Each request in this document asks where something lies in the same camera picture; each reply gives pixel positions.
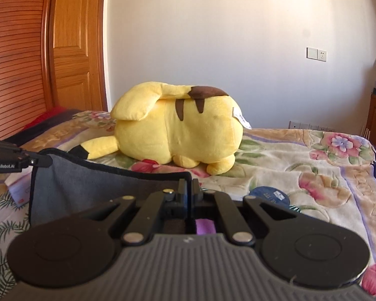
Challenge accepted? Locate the red cloth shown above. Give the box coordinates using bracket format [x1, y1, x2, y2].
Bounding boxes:
[21, 106, 73, 130]

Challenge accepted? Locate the white power strip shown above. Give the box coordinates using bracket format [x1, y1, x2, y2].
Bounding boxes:
[288, 120, 336, 132]

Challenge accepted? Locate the floral blanket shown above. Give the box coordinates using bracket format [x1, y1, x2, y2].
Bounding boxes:
[0, 109, 376, 297]

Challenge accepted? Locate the white tissue packet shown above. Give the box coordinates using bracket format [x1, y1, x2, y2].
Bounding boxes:
[6, 169, 34, 207]

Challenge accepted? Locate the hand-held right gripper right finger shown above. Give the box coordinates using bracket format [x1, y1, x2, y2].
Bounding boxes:
[191, 178, 299, 246]

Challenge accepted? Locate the purple cloth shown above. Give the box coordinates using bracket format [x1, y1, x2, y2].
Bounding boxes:
[196, 218, 216, 236]

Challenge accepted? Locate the leaf printed sheet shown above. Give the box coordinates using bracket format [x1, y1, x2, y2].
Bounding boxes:
[0, 176, 32, 292]

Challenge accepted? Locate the wooden louvered wardrobe door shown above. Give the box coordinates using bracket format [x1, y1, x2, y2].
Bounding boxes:
[0, 0, 55, 140]

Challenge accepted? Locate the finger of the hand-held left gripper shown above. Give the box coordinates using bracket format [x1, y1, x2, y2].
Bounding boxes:
[20, 151, 53, 168]

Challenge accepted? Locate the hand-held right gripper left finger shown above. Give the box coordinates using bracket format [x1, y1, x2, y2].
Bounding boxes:
[87, 178, 190, 247]

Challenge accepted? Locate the wooden panel door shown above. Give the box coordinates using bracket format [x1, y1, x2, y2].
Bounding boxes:
[48, 0, 110, 112]

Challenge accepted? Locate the blue round lid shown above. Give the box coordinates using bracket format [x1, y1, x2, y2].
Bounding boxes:
[248, 186, 291, 208]

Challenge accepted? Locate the yellow plush toy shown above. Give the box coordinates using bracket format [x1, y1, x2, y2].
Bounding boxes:
[70, 82, 253, 176]

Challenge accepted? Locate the white wall switch plate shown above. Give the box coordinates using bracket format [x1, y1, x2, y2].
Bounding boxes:
[306, 47, 328, 62]

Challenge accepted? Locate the grey towel with black edge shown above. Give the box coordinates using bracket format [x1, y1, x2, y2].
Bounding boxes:
[29, 148, 202, 228]

